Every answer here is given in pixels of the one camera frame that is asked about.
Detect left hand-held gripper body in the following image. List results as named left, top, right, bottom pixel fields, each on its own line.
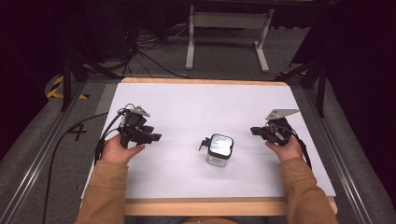
left=117, top=104, right=157, bottom=149

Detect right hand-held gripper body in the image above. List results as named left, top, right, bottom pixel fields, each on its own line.
left=263, top=107, right=301, bottom=147

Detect glass jar with black lid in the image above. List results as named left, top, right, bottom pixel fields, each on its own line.
left=198, top=133, right=235, bottom=169

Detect person's right hand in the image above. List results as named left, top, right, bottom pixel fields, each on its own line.
left=264, top=135, right=304, bottom=163

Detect person's left hand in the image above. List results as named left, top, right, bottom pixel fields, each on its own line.
left=100, top=133, right=146, bottom=166

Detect white table mat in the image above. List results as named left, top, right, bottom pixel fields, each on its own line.
left=80, top=81, right=337, bottom=201

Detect black tripod stand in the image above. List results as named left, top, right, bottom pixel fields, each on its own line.
left=60, top=51, right=123, bottom=113
left=273, top=58, right=329, bottom=119

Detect black tape floor mark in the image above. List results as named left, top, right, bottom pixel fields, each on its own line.
left=68, top=123, right=89, bottom=142

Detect yellow black floor tape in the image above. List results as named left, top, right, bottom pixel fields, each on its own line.
left=45, top=75, right=91, bottom=102

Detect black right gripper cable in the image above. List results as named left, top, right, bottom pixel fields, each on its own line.
left=288, top=125, right=313, bottom=171

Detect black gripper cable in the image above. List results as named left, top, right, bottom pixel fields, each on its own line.
left=288, top=125, right=313, bottom=171
left=93, top=106, right=129, bottom=165

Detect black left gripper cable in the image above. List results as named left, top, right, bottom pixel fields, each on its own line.
left=93, top=106, right=129, bottom=165

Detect grey metal floor rail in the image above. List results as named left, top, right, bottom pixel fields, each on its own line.
left=302, top=88, right=375, bottom=224
left=0, top=81, right=88, bottom=224

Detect bundle of black cables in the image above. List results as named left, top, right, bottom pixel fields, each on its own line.
left=120, top=21, right=191, bottom=80

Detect black floor cable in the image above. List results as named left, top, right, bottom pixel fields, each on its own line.
left=41, top=111, right=109, bottom=224

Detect white metal table frame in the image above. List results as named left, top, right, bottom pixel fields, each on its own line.
left=185, top=4, right=276, bottom=75

